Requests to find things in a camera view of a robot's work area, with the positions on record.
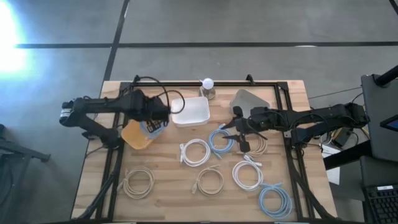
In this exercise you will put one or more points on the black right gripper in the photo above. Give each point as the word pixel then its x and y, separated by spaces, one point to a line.
pixel 258 119

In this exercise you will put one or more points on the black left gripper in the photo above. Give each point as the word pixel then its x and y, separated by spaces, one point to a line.
pixel 152 109

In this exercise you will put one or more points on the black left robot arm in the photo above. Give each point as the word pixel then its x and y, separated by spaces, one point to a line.
pixel 93 105

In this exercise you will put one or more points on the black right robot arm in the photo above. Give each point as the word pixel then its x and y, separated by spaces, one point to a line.
pixel 311 115

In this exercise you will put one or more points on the orange plastic bin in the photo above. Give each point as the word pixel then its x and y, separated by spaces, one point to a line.
pixel 133 137

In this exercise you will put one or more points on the grey plastic bin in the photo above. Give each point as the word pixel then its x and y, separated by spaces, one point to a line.
pixel 248 99

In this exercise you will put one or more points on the white plastic bin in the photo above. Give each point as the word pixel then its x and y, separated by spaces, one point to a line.
pixel 192 112

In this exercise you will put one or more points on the white ball lamp metal base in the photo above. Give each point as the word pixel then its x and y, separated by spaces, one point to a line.
pixel 207 83

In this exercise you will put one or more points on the black power adapter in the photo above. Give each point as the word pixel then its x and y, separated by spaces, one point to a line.
pixel 342 137

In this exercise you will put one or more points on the white paper sheet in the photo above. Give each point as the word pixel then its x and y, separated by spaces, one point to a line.
pixel 334 175

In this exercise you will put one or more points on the black desk beam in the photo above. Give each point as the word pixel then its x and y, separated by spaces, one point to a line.
pixel 348 157

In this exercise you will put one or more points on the black metal stand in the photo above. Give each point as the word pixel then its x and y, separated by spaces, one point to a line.
pixel 25 152

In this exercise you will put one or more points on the grey monitor back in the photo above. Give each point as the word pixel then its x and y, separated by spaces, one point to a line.
pixel 379 140

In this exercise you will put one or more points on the small tablet screen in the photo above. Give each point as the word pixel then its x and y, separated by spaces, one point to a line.
pixel 392 124

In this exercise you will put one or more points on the black pole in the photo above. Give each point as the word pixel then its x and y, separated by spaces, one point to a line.
pixel 387 77

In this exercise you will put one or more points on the black laptop with keyboard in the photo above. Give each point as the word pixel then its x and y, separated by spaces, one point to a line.
pixel 382 208

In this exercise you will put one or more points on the black metal table frame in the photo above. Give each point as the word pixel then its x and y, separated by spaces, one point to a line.
pixel 264 84

